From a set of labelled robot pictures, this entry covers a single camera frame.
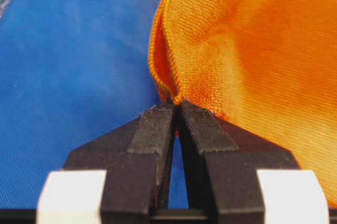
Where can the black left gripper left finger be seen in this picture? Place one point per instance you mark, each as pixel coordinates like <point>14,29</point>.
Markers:
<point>119,177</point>

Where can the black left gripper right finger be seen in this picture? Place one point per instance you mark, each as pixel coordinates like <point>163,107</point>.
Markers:
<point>239,177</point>

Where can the blue table cloth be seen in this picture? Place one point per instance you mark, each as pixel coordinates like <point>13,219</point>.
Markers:
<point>71,70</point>

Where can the orange microfibre towel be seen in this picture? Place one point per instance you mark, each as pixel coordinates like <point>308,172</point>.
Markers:
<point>268,66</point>

